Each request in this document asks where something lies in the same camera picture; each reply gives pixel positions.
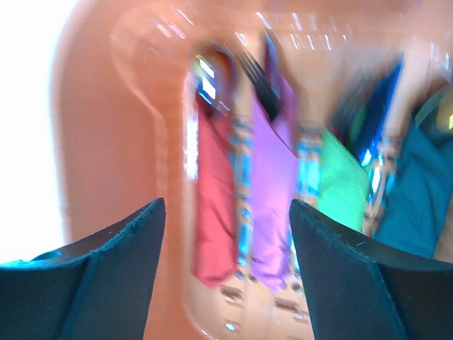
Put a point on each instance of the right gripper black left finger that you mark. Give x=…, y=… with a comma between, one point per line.
x=99, y=287

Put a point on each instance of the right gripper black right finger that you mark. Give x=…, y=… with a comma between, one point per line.
x=359, y=288

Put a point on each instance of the pink paper napkin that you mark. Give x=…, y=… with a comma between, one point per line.
x=273, y=181

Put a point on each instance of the black fork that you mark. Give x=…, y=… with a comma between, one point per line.
x=267, y=95

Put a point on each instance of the black napkin in basin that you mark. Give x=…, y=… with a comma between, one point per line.
x=417, y=204

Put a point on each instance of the green napkin in basin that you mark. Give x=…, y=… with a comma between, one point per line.
x=344, y=184

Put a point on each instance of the red napkin in basin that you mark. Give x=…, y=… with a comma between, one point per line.
x=215, y=218

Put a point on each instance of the orange plastic basin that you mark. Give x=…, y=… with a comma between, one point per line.
x=129, y=74

